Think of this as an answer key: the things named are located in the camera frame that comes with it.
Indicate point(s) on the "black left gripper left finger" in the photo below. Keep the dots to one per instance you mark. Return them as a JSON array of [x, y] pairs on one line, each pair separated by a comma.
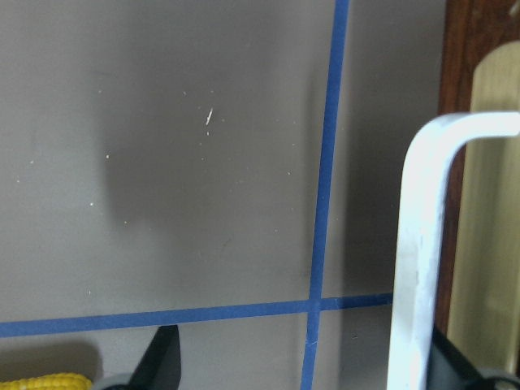
[[159, 367]]

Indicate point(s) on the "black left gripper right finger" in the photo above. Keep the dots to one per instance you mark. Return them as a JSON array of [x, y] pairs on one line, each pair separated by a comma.
[[448, 369]]

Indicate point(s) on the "light wooden drawer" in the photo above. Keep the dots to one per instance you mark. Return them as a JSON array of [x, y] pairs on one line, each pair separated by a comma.
[[457, 251]]

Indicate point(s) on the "yellow corn cob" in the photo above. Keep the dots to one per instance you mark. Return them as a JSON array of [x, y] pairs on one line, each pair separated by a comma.
[[60, 381]]

